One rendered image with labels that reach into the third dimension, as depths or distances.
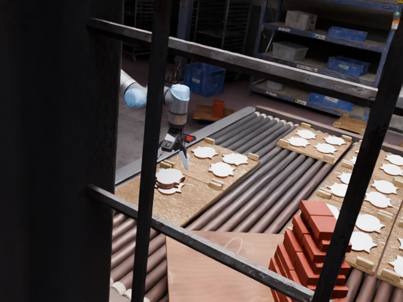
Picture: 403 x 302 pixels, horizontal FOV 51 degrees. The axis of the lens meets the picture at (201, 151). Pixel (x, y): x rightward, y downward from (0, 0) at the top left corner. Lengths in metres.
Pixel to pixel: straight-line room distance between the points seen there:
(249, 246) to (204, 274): 0.21
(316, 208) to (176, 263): 0.44
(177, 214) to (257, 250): 0.42
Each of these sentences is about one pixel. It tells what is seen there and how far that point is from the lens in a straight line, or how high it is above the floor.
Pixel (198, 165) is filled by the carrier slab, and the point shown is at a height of 0.94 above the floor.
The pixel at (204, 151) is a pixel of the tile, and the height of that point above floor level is 0.95.
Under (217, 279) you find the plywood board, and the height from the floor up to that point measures 1.04.
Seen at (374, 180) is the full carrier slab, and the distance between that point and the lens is 2.34.
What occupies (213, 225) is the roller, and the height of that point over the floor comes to 0.92.
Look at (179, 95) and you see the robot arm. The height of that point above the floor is 1.36.
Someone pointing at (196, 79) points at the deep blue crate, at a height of 0.20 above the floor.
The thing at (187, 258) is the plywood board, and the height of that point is 1.04.
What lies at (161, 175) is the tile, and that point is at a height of 0.98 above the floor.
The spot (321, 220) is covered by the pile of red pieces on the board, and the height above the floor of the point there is 1.31.
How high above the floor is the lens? 1.87
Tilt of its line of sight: 25 degrees down
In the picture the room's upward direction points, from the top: 8 degrees clockwise
